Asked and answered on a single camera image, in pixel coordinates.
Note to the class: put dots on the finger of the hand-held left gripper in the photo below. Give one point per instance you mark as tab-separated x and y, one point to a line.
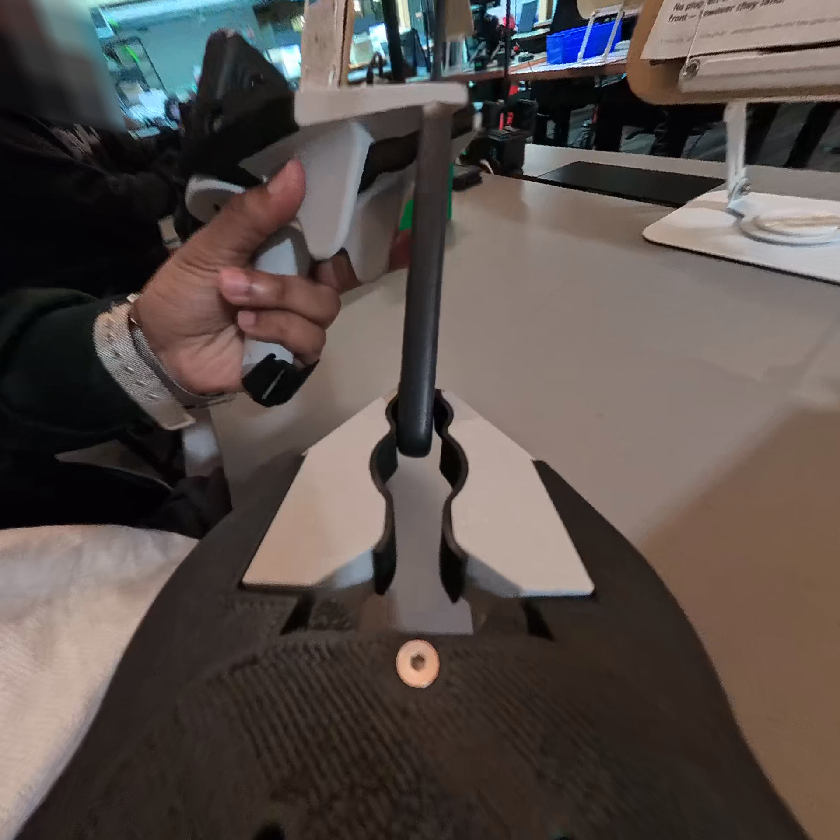
377	229
361	105

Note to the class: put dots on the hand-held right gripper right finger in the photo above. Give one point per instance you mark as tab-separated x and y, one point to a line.
525	525

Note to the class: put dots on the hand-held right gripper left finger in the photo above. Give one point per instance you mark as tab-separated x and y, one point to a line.
315	518

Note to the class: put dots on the slim dark grey USB hub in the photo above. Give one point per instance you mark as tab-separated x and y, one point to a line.
423	295

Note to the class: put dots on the person's left forearm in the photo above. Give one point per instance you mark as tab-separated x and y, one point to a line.
46	380

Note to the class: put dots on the black desk mat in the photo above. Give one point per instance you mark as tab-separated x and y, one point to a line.
630	184

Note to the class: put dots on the person's left hand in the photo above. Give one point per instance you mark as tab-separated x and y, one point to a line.
197	315

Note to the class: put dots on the brown cardboard board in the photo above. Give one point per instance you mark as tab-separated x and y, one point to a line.
328	39

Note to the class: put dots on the black pole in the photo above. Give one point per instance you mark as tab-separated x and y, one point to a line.
394	39

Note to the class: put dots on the flat black adapter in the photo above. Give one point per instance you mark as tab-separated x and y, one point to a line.
467	177

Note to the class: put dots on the black battery charger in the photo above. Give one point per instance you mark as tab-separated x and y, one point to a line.
505	151

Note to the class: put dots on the dark green jacket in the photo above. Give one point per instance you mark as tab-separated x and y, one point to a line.
131	499

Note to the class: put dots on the wooden background table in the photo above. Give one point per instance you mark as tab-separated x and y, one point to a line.
558	69

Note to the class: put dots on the blue bin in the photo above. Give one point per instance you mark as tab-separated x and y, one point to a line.
577	43

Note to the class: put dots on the grey mesh watch band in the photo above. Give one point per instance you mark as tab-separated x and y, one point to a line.
138	367

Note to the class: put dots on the person's light pants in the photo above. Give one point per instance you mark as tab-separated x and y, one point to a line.
65	623

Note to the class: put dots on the white board stand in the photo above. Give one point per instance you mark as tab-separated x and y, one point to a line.
741	236

